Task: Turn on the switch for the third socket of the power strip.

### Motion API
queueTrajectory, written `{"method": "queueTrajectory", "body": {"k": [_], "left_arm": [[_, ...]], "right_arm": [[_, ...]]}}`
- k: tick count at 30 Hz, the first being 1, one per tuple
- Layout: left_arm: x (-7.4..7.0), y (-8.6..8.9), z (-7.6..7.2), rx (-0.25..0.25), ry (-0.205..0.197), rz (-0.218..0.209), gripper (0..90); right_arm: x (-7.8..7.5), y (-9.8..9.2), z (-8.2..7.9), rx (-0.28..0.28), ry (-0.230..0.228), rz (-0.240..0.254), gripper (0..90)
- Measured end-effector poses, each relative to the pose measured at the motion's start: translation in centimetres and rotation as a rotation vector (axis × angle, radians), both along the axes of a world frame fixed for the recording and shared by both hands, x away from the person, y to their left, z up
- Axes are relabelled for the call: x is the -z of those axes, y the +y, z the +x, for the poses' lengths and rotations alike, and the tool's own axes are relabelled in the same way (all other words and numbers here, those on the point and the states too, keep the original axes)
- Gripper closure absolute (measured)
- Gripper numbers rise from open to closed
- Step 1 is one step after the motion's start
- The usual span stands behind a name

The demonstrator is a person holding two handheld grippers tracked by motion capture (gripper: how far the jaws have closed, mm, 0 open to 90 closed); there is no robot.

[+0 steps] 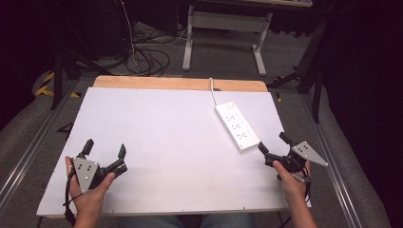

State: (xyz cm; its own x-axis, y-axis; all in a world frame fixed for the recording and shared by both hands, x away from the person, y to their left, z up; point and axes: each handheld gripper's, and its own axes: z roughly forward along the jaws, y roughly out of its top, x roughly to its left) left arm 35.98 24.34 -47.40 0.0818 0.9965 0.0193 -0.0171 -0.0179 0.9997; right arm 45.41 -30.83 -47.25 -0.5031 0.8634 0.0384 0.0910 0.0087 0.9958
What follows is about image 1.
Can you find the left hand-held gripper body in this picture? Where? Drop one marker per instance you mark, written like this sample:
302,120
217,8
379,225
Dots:
86,172

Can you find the person's right hand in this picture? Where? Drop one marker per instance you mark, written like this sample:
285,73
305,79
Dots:
293,183

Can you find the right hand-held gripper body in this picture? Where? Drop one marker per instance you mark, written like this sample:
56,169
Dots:
297,158

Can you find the white power strip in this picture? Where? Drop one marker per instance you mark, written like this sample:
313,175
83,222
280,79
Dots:
237,125

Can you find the person's left hand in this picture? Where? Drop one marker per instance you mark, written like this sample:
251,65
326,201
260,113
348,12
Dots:
89,196

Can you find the white table board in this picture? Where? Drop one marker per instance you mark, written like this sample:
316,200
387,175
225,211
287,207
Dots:
164,152

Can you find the black metal stand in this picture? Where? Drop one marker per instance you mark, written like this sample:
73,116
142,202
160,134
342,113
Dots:
68,60
309,69

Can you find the white metal desk frame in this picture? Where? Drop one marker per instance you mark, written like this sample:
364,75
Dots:
225,34

